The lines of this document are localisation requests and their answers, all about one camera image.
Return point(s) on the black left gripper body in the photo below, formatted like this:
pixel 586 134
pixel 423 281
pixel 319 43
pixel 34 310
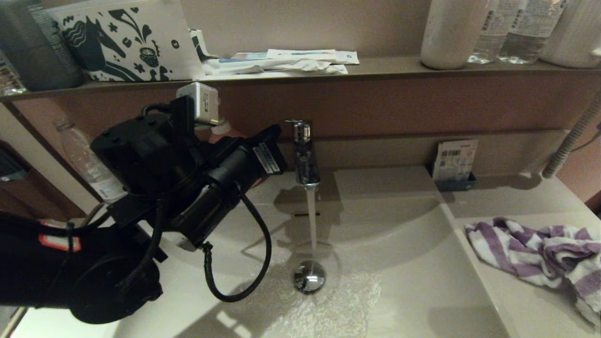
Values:
pixel 230 183

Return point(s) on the chrome lever faucet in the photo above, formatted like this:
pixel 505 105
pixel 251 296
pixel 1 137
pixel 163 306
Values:
pixel 305 159

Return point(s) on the purple white striped towel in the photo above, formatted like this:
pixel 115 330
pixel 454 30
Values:
pixel 516 249

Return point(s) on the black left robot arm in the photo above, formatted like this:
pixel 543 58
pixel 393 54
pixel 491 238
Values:
pixel 136 155

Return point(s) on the white ceramic sink basin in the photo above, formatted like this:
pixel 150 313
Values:
pixel 422 263

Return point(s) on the pink soap pump bottle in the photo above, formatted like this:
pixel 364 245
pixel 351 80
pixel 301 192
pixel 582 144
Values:
pixel 220 127

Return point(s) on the chrome drain stopper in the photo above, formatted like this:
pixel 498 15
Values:
pixel 310 278

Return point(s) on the white tubes and packets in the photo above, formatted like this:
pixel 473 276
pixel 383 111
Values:
pixel 281 68

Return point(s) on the blue white toothbrush packet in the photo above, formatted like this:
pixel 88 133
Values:
pixel 249 58

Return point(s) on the small white green box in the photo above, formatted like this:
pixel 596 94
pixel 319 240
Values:
pixel 199 43

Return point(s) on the clear plastic water bottle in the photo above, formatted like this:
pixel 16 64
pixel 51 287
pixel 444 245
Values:
pixel 528 42
pixel 84 159
pixel 490 37

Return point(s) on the long white toothbrush packet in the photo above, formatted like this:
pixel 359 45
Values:
pixel 310 56

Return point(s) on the white horse print bag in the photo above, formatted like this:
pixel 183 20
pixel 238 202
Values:
pixel 141 37

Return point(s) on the dark brown panel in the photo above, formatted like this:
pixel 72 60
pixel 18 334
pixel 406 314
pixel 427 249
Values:
pixel 42 199

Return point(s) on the dark object blue rim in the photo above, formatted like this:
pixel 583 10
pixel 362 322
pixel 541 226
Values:
pixel 9 166

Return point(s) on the small blue tray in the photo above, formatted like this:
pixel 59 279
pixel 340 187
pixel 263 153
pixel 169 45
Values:
pixel 454 186

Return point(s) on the small card in blue holder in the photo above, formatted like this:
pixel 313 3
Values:
pixel 455 159

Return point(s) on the dark grey cylinder container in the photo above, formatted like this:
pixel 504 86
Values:
pixel 28 51

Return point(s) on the clear plastic packet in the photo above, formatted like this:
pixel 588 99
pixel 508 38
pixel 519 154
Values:
pixel 8 80

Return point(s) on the white ceramic bottle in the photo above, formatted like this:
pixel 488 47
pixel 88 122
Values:
pixel 450 37

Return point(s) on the white ribbed container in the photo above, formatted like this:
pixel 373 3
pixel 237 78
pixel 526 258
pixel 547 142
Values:
pixel 575 37

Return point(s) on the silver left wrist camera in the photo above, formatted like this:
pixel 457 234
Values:
pixel 204 101

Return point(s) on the tan metal rail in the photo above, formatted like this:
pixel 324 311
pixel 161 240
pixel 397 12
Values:
pixel 97 213

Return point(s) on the brown wall shelf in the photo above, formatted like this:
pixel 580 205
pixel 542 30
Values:
pixel 389 66

